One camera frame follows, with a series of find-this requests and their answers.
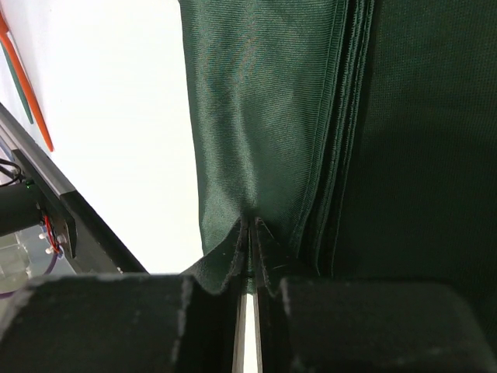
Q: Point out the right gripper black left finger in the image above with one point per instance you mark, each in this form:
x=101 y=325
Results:
x=188 y=322

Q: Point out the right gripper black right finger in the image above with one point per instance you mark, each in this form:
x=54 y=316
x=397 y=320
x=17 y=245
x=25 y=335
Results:
x=308 y=323

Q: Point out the dark green cloth napkin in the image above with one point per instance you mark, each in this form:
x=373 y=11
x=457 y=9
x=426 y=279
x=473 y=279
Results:
x=363 y=133

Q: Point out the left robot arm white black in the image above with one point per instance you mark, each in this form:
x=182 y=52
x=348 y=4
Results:
x=19 y=208

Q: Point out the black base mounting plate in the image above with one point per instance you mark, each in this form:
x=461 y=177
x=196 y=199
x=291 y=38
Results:
x=90 y=245

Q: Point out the orange plastic fork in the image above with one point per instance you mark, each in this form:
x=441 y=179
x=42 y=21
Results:
x=36 y=111

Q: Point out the teal plastic utensil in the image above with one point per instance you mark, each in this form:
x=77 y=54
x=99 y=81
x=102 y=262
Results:
x=18 y=86

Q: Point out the front aluminium extrusion rail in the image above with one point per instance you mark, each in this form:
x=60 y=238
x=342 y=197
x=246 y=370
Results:
x=17 y=138

